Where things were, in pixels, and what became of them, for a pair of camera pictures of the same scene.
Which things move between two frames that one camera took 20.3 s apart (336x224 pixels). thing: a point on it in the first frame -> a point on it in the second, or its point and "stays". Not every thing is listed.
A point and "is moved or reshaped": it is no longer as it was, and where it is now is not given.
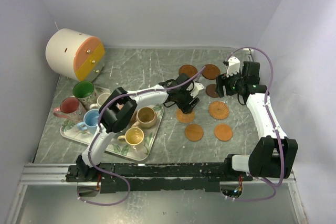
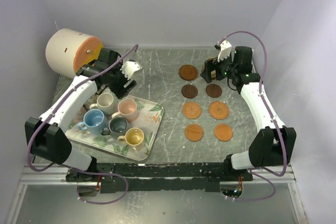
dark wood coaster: (210, 89) stays
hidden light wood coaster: (223, 132) stays
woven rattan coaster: (184, 117) is moved or reshaped
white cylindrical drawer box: (75, 54) stays
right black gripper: (222, 80) -> (211, 65)
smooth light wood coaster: (193, 132) stays
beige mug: (102, 98) stays
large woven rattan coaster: (219, 110) stays
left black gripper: (187, 108) -> (121, 91)
